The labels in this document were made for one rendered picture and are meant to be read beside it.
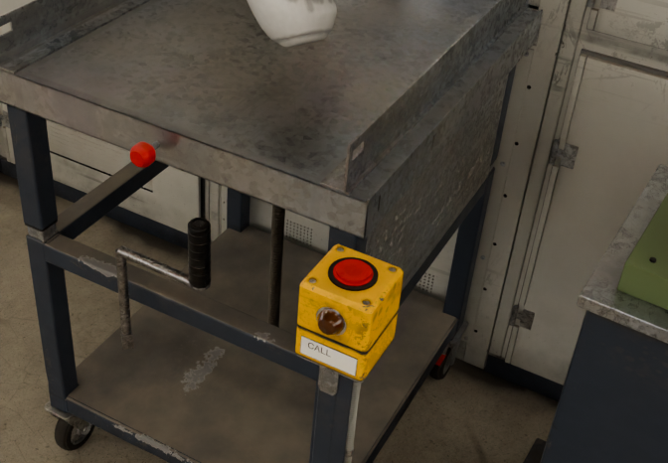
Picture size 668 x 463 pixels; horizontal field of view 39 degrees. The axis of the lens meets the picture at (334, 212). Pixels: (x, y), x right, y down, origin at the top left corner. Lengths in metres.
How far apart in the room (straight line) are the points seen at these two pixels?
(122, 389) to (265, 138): 0.74
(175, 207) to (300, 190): 1.18
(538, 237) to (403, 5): 0.54
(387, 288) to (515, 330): 1.13
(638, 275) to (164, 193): 1.38
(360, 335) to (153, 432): 0.88
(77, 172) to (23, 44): 1.07
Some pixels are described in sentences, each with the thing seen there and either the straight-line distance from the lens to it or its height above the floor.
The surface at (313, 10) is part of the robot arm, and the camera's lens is 1.21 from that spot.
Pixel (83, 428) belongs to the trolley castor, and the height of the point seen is 0.06.
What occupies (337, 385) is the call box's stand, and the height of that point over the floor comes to 0.76.
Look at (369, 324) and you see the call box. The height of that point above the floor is 0.88.
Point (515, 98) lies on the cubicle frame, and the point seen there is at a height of 0.67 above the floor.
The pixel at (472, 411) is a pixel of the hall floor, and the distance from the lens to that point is 2.08.
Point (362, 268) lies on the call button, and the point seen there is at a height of 0.91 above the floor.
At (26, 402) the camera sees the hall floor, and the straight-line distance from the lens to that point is 2.08.
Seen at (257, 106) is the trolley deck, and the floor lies 0.85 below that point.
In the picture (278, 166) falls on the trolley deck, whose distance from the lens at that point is 1.19.
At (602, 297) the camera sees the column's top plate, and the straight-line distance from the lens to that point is 1.23.
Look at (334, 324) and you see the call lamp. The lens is 0.93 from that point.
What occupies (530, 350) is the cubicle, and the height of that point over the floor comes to 0.12.
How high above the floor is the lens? 1.50
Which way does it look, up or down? 36 degrees down
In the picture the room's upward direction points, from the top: 5 degrees clockwise
